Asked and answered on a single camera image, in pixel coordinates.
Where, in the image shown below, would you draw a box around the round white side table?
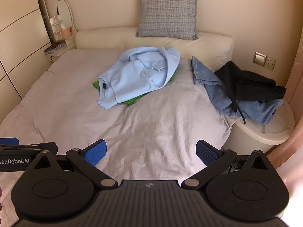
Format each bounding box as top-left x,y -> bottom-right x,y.
208,65 -> 295,157

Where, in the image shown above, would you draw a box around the white bottles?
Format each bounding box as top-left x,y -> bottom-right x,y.
49,15 -> 65,29

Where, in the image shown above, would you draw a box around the green garment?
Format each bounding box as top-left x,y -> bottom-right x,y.
92,69 -> 177,107

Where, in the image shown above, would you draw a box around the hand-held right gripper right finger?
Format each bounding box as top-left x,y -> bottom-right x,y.
181,139 -> 277,190

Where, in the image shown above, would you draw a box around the light blue t-shirt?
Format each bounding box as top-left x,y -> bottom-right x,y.
96,46 -> 181,110

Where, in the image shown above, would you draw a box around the grey checked pillow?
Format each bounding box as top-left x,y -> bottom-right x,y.
136,0 -> 201,40

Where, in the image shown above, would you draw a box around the light grey bedspread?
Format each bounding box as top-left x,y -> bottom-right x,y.
0,48 -> 234,188

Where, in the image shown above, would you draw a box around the black garment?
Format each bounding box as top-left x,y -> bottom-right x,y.
214,61 -> 287,125

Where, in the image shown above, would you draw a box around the blue jeans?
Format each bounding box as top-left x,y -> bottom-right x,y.
190,56 -> 284,125

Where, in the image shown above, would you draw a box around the dark grey pole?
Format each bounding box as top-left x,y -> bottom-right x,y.
34,0 -> 56,46

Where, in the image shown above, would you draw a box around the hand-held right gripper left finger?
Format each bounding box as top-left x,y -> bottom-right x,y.
26,139 -> 119,190

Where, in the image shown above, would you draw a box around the wall light switch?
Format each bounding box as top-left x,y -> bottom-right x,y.
252,51 -> 267,66

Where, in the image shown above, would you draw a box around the patterned blue tray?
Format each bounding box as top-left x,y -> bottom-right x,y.
44,41 -> 67,54

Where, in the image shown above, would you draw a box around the white vanity shelf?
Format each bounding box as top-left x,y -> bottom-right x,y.
44,27 -> 77,63

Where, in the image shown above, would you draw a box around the white wall socket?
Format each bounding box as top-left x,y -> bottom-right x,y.
263,57 -> 277,71

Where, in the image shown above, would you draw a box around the cream headboard cushion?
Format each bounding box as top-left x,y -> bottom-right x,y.
75,27 -> 235,63

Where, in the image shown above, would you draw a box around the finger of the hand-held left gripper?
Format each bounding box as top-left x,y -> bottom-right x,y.
0,142 -> 59,157
0,137 -> 20,147

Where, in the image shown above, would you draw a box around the cream wardrobe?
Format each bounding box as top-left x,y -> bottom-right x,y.
0,0 -> 52,101

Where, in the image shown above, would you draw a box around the oval white-framed mirror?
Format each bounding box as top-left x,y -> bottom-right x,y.
56,0 -> 77,35

